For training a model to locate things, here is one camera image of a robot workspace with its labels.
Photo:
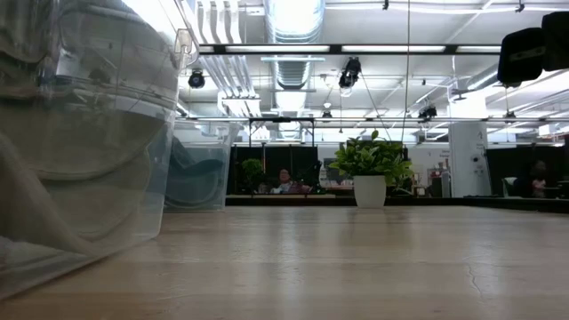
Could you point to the dark green cotton hat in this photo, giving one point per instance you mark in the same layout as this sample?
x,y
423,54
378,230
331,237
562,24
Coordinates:
x,y
195,164

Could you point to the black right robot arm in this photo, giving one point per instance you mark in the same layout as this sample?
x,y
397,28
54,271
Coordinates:
x,y
558,40

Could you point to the black hanging spotlight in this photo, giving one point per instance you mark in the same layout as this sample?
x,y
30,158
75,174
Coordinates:
x,y
427,112
196,79

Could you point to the white pillar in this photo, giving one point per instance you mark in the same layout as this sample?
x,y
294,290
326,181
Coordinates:
x,y
469,160

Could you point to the person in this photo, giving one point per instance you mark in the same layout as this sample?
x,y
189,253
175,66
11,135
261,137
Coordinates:
x,y
286,182
538,180

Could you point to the green plant in white pot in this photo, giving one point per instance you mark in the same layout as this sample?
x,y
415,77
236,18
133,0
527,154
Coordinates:
x,y
371,178

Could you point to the white ceiling pipes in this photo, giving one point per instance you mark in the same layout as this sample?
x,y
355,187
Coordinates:
x,y
231,44

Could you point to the small dark green plant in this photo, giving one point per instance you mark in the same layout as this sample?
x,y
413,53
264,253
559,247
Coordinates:
x,y
252,171

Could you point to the clear plastic storage bin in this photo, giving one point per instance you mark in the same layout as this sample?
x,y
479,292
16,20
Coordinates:
x,y
66,275
200,133

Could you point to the black partition wall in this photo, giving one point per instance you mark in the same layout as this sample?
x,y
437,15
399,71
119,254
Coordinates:
x,y
511,164
275,157

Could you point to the black camera on frame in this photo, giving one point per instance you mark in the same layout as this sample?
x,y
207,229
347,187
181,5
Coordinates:
x,y
350,71

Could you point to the black aluminium table frame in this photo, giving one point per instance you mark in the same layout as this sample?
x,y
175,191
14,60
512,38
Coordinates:
x,y
422,201

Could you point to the black overhead frame bar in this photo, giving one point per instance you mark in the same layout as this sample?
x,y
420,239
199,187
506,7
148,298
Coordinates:
x,y
335,49

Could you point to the silver ventilation duct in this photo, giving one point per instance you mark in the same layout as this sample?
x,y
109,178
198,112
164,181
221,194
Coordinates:
x,y
293,26

